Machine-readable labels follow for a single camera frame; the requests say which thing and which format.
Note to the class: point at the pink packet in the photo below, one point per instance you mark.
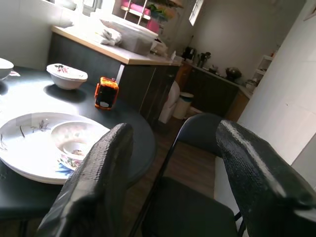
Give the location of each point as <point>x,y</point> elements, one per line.
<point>15,73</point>

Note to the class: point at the lidded floral white bowl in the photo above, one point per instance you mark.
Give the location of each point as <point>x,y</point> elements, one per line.
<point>66,81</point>

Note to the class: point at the white open shelf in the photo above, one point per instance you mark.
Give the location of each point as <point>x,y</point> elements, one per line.
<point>263,71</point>

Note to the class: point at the crumpled white cloth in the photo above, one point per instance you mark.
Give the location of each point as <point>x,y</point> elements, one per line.
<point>109,37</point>

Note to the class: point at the white pedal bin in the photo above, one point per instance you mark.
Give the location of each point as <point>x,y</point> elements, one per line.
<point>181,106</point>

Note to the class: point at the dark cabinet wooden top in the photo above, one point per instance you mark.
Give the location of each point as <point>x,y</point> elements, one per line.
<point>138,84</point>

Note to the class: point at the orange black cube gadget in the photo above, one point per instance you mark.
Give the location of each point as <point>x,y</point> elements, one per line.
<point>106,93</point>

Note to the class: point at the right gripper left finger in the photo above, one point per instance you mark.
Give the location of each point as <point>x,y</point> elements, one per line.
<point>93,185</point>

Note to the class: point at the white bowl blue pattern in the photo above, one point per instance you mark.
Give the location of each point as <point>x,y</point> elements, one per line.
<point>5,69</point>

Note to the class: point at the dark round pot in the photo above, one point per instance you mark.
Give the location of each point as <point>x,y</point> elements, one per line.
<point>233,72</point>

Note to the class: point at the white plastic bag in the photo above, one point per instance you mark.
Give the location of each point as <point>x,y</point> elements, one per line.
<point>159,48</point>

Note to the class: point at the black folding chair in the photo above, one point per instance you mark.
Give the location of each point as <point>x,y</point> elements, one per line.
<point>187,209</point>

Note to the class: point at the floral white plate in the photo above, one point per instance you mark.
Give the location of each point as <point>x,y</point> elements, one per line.
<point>24,148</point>

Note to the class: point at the small bright window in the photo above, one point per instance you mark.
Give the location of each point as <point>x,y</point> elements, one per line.
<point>196,11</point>

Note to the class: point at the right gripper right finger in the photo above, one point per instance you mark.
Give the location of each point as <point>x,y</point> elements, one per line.
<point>259,185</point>

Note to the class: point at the dark low sideboard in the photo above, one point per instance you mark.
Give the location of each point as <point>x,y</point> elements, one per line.
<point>209,93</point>

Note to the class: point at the black round table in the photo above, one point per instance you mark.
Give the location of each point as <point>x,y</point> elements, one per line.
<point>118,118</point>

